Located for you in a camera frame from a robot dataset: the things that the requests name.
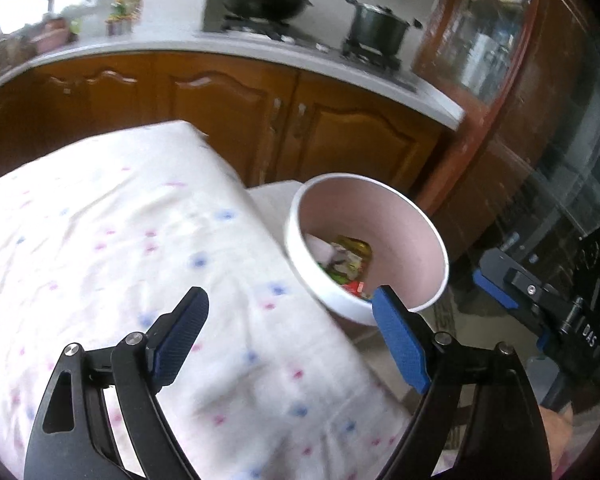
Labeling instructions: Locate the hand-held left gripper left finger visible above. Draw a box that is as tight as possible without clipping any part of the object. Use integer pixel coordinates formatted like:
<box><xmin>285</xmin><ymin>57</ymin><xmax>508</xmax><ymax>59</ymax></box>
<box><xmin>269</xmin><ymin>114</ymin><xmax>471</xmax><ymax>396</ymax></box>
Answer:
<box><xmin>24</xmin><ymin>286</ymin><xmax>210</xmax><ymax>480</ymax></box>

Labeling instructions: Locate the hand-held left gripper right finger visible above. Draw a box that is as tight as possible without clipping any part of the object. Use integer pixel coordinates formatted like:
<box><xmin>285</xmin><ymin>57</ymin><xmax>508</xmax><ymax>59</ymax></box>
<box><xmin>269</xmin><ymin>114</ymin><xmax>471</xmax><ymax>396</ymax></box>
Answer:
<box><xmin>371</xmin><ymin>285</ymin><xmax>553</xmax><ymax>480</ymax></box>

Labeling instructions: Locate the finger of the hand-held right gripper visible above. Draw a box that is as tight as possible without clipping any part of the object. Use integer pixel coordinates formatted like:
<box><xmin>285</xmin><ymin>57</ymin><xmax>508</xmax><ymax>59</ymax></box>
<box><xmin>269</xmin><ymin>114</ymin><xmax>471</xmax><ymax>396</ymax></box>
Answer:
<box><xmin>472</xmin><ymin>249</ymin><xmax>581</xmax><ymax>331</ymax></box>
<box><xmin>535</xmin><ymin>328</ymin><xmax>556</xmax><ymax>361</ymax></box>

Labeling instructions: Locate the green snack wrapper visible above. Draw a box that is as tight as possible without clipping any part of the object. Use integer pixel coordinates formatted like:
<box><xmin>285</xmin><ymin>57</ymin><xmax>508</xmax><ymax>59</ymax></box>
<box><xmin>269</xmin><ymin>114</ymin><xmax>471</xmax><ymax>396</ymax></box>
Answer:
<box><xmin>320</xmin><ymin>236</ymin><xmax>374</xmax><ymax>283</ymax></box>

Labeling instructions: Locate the white bucket with pink inside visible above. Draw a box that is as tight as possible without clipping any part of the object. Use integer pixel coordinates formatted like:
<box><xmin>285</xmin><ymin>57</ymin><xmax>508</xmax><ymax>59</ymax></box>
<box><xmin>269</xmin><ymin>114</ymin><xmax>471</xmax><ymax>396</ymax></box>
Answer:
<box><xmin>286</xmin><ymin>173</ymin><xmax>451</xmax><ymax>327</ymax></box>

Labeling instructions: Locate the person's right hand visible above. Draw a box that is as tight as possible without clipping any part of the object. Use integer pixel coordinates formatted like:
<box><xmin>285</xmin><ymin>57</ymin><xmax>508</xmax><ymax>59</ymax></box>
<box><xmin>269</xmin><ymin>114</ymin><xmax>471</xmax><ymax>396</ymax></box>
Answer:
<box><xmin>537</xmin><ymin>404</ymin><xmax>577</xmax><ymax>478</ymax></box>

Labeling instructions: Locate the white dotted cloth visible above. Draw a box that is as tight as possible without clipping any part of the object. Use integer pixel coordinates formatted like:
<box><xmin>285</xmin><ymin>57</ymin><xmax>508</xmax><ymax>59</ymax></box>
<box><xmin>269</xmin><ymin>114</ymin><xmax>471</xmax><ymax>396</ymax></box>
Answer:
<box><xmin>0</xmin><ymin>119</ymin><xmax>417</xmax><ymax>480</ymax></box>

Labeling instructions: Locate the dark glass door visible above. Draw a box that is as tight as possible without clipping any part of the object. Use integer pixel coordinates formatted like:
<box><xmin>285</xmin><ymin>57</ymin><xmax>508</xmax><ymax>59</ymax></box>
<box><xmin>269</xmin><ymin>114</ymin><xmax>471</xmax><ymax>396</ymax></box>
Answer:
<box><xmin>480</xmin><ymin>5</ymin><xmax>600</xmax><ymax>311</ymax></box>

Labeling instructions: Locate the wooden glass display cabinet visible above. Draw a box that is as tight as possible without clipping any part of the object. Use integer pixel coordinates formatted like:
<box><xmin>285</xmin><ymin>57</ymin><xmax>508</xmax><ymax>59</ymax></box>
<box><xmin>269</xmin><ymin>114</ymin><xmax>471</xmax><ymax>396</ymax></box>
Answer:
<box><xmin>410</xmin><ymin>0</ymin><xmax>547</xmax><ymax>261</ymax></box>

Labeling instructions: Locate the brown wooden lower cabinet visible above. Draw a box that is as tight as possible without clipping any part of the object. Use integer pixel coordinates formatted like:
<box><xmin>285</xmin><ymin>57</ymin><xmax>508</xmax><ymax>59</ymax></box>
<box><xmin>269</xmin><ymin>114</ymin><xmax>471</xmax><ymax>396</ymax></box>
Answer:
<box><xmin>0</xmin><ymin>50</ymin><xmax>447</xmax><ymax>213</ymax></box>

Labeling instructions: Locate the dark cooking pot with lid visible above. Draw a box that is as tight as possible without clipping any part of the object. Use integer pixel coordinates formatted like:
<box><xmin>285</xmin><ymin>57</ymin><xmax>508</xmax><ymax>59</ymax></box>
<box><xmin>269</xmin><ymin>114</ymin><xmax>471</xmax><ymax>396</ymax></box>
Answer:
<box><xmin>345</xmin><ymin>0</ymin><xmax>424</xmax><ymax>57</ymax></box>

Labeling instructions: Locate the gas stove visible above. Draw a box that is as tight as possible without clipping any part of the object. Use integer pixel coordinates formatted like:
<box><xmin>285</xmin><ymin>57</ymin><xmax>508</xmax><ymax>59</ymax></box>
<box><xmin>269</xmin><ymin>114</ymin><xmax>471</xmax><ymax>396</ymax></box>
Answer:
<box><xmin>220</xmin><ymin>12</ymin><xmax>419</xmax><ymax>94</ymax></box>

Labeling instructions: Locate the white kitchen countertop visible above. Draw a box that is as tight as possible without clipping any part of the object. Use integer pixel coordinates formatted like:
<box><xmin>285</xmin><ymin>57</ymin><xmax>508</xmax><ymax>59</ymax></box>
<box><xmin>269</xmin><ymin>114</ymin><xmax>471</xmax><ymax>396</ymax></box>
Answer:
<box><xmin>0</xmin><ymin>29</ymin><xmax>467</xmax><ymax>132</ymax></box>

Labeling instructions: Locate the pink basin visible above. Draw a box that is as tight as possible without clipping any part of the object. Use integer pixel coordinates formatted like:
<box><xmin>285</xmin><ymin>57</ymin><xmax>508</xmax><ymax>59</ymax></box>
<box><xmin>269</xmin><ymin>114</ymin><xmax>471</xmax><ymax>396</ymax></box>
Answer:
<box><xmin>32</xmin><ymin>17</ymin><xmax>74</xmax><ymax>55</ymax></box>

